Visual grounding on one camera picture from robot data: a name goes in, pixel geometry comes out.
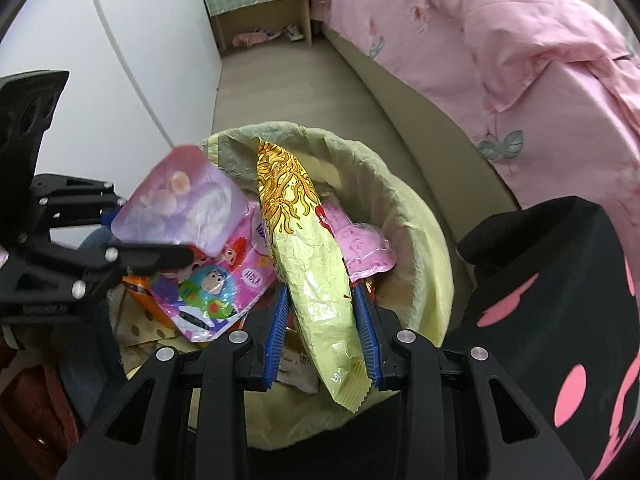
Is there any yellow chip bag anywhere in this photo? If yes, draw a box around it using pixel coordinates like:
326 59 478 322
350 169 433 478
256 136 373 413

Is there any person's jeans leg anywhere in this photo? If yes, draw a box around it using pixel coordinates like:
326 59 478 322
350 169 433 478
55 225 126 416

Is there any pink bed quilt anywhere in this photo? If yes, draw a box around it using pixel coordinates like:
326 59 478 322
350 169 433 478
310 0 640 211

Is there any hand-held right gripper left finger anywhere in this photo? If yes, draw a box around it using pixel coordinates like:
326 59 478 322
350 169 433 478
57 285 293 480

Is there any white green barcode packet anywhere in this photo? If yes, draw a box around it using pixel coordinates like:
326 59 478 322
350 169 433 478
277 330 321 395

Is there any wooden nightstand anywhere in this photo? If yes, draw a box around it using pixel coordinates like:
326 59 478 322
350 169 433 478
210 0 313 51

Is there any orange snack bag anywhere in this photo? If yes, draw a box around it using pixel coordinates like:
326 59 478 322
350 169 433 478
122 272 171 326

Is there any white pleated curtain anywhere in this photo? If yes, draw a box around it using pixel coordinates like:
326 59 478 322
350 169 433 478
575 0 638 53

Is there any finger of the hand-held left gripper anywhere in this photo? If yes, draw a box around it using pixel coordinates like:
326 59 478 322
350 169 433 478
55 242 195 302
30 174 128 232

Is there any pink cartoon snack packet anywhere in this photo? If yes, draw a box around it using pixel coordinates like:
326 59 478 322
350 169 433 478
111 145 278 343

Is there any red patterned cloth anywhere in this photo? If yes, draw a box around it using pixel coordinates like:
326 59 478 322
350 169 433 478
0 355 86 480

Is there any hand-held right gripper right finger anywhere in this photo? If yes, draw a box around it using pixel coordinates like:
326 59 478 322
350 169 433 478
350 285 586 480

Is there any bin with green liner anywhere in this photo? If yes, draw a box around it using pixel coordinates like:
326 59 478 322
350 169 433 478
107 121 451 451

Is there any black pink spotted tablecloth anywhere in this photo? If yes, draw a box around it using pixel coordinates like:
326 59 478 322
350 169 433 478
457 195 640 480

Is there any pink floral duvet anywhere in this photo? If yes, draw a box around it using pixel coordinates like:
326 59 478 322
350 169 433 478
425 0 640 111

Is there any pink plush slipper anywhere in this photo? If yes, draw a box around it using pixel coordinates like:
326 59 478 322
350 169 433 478
232 30 268 48

